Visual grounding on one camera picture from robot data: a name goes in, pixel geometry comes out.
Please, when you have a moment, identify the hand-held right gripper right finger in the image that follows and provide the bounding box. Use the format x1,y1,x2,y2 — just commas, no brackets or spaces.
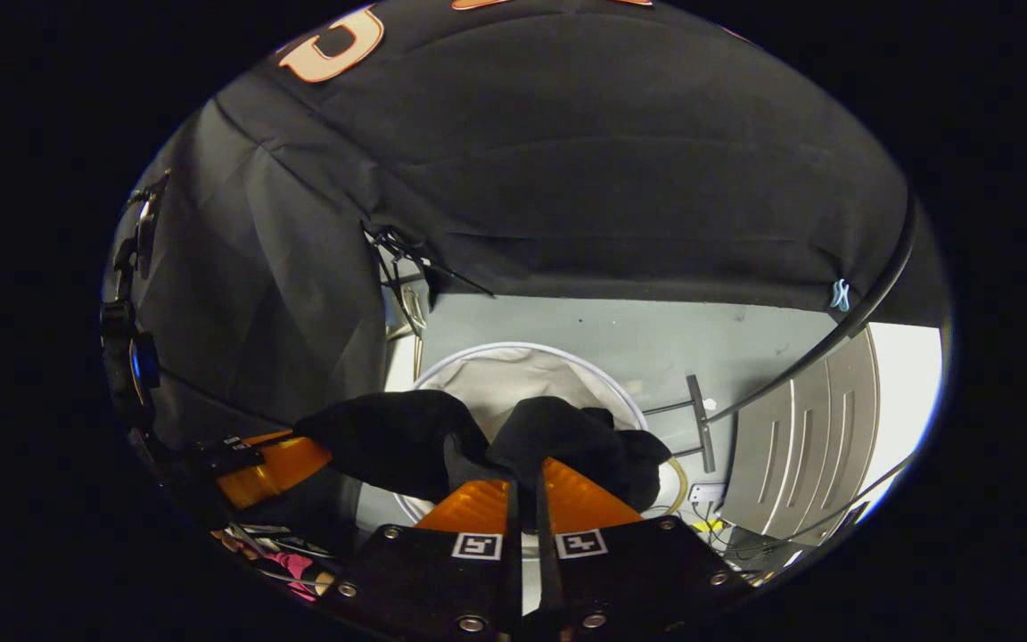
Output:
537,457,752,639

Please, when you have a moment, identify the white round laundry hamper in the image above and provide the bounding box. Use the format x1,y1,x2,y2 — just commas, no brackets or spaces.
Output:
391,342,686,536

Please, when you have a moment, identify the black backdrop cloth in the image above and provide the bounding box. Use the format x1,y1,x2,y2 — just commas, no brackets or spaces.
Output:
108,0,951,429

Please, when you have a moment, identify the black garment rack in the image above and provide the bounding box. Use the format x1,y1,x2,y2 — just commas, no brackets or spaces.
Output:
643,192,918,473

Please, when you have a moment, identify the gray ribbed cabinet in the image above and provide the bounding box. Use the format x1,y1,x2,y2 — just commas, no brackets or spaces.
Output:
720,328,882,547

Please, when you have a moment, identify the black knit sweater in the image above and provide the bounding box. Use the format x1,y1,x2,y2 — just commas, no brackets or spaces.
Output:
293,390,673,534

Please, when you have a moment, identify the pink cloth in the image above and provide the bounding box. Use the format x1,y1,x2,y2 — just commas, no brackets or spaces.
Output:
264,548,323,600

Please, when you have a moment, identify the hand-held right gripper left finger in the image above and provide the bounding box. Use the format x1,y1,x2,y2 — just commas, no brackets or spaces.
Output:
320,478,525,638

